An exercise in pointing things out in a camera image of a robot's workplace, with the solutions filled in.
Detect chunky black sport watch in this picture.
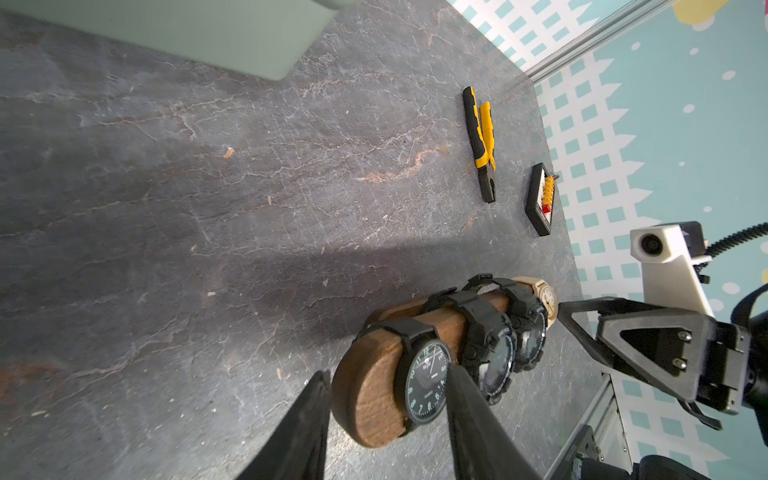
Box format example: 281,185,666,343
419,286,518,407

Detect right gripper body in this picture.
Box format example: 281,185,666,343
697,322,751,415

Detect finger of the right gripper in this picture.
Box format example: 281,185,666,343
557,296,661,369
602,309,716,402

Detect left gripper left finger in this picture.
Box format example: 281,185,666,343
236,370,332,480

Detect black round-face watch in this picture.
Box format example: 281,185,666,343
462,273,548,373

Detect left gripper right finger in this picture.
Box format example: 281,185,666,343
446,364,540,479

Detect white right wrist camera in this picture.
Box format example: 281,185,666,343
630,221,713,316

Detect black connector board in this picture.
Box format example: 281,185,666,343
525,163,558,236

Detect beige strap watch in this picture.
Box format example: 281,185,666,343
514,276,559,329

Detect wooden watch stand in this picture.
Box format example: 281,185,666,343
331,286,517,450

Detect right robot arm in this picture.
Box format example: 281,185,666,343
558,221,767,435

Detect translucent plastic storage box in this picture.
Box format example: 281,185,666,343
1,0,352,81

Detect yellow black pliers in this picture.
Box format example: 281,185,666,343
462,86,496,203

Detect black band watch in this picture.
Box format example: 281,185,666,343
356,317,453,434

